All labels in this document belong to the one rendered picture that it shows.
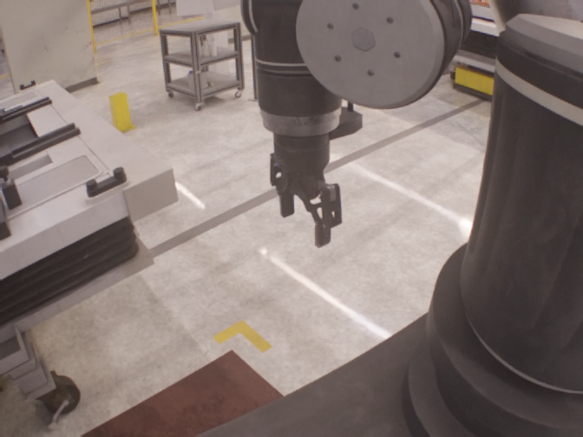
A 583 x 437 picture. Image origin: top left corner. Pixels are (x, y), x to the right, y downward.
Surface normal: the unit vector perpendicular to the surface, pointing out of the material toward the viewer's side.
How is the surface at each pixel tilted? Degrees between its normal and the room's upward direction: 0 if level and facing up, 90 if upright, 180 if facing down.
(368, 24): 90
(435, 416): 23
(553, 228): 90
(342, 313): 0
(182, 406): 0
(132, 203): 90
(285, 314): 0
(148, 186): 90
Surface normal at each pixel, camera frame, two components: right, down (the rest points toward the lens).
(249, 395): -0.04, -0.82
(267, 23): -0.65, 0.45
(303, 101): 0.03, 0.57
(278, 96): -0.45, 0.52
